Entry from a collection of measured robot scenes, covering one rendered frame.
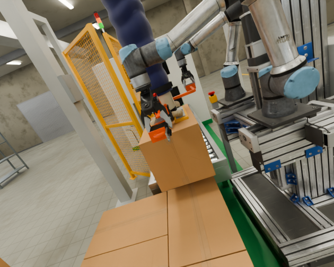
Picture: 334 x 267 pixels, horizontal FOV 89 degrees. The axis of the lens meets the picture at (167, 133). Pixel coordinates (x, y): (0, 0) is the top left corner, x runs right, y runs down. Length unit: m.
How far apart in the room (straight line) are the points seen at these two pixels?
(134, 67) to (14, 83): 13.98
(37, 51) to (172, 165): 1.77
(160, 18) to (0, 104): 11.44
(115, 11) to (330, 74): 1.26
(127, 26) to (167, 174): 0.96
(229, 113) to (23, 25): 2.06
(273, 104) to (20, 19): 2.24
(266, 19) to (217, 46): 11.65
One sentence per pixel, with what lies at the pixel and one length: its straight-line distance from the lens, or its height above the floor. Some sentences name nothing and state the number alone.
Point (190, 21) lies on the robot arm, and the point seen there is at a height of 1.56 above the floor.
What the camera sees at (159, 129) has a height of 1.22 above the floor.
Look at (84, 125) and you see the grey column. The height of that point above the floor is 1.20.
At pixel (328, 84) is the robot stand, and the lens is 1.34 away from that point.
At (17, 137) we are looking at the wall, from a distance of 15.64.
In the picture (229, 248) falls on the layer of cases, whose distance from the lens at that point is 1.06.
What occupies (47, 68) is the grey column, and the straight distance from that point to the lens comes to 2.25.
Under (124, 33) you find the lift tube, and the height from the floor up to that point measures 1.71.
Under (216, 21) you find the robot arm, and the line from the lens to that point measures 1.37.
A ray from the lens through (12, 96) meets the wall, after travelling 14.84.
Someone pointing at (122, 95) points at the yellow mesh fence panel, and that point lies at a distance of 2.06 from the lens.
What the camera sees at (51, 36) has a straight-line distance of 4.70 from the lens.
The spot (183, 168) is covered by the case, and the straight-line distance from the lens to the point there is 1.17.
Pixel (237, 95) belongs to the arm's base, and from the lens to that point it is 1.37.
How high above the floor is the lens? 1.44
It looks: 20 degrees down
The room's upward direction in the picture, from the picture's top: 23 degrees counter-clockwise
